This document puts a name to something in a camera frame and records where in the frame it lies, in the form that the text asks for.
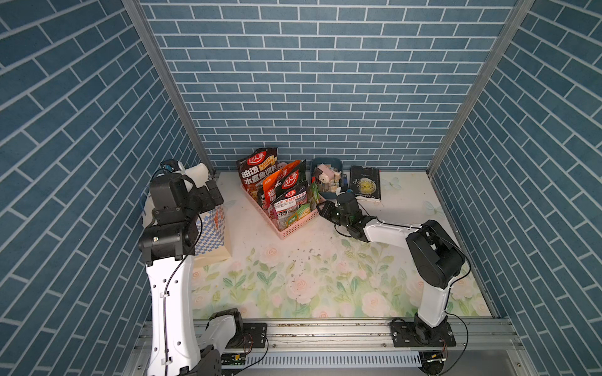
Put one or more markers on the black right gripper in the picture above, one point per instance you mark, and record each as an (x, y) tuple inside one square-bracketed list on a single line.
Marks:
[(326, 211)]

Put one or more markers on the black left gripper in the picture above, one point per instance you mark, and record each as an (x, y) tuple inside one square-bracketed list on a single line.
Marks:
[(208, 201)]

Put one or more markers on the blue checkered paper bag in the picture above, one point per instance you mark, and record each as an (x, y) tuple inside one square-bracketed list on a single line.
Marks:
[(214, 244)]

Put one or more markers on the dark brown condiment packet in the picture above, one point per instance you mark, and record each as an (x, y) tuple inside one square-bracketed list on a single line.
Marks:
[(256, 167)]

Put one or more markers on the orange red condiment packet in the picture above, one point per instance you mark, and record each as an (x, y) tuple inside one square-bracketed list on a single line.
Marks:
[(270, 183)]

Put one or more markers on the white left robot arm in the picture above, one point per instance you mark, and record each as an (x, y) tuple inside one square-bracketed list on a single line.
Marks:
[(168, 246)]

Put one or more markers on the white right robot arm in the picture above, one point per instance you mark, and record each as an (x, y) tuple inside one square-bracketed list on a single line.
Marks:
[(437, 258)]

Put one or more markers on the green small condiment packet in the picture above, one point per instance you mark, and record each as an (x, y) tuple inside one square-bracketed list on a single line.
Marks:
[(300, 213)]

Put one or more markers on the black moon book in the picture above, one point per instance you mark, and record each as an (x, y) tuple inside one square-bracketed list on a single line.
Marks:
[(365, 183)]

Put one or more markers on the pink tape roll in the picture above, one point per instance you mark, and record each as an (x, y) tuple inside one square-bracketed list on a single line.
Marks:
[(325, 174)]

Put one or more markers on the teal storage bin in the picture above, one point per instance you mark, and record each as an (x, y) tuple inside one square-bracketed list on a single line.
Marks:
[(331, 190)]

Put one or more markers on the left green circuit board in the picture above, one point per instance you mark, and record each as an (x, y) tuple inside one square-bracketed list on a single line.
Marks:
[(233, 360)]

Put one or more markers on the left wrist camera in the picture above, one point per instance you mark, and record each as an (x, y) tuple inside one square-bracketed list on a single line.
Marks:
[(198, 173)]

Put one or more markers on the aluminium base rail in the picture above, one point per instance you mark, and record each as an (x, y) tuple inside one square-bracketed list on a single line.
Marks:
[(472, 346)]

